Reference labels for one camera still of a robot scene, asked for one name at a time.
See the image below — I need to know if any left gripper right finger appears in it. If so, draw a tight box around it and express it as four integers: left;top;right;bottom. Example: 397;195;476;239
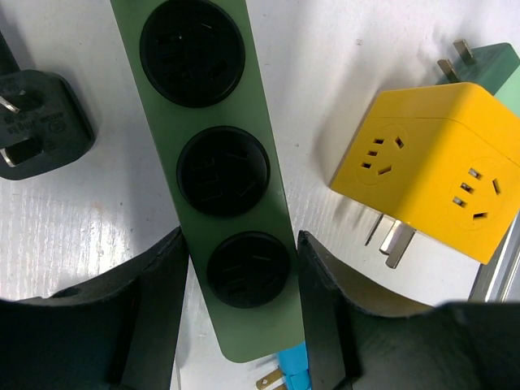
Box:
297;231;519;389

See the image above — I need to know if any black power cord with plug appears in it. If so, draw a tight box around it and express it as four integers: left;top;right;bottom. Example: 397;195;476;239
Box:
0;28;97;182

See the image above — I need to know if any blue plug adapter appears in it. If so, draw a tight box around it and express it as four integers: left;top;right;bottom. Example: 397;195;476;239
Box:
256;342;312;390

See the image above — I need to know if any yellow cube socket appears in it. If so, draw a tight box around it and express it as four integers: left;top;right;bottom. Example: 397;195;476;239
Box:
331;82;519;264

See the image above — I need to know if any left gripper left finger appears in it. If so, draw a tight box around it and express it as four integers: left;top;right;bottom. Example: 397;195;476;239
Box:
1;229;189;389

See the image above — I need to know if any light green plug adapter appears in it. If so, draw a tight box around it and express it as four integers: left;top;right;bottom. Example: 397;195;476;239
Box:
436;39;519;116

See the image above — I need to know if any green power strip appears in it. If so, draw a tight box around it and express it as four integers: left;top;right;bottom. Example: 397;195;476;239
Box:
112;1;304;363

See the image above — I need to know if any aluminium rail frame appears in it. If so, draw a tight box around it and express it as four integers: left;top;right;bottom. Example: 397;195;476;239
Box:
468;222;519;302

